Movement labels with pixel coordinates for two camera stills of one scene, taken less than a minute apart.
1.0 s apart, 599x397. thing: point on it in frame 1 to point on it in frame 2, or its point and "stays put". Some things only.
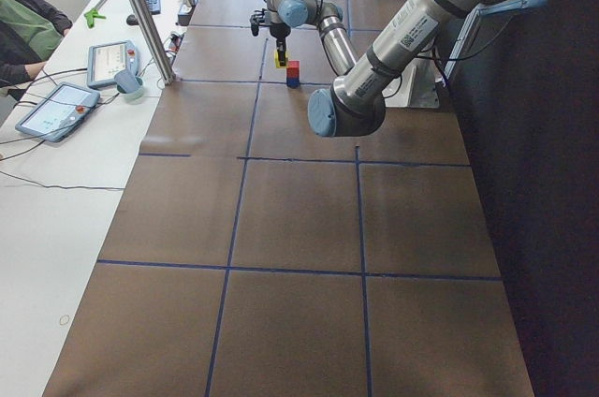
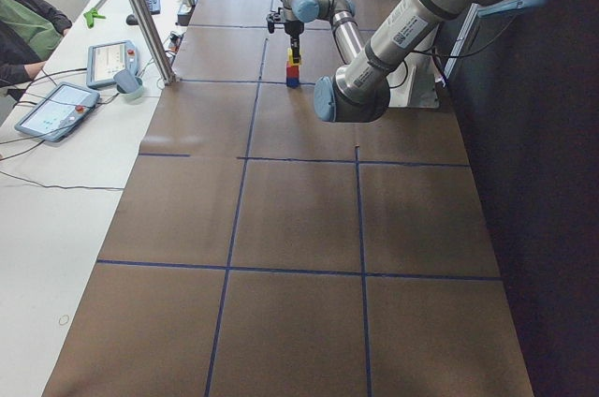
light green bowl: x=133 y=97 stays put
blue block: x=293 y=81 stays put
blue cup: x=127 y=80 stays put
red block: x=293 y=69 stays put
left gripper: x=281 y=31 to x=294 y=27
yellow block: x=277 y=60 to x=290 y=58
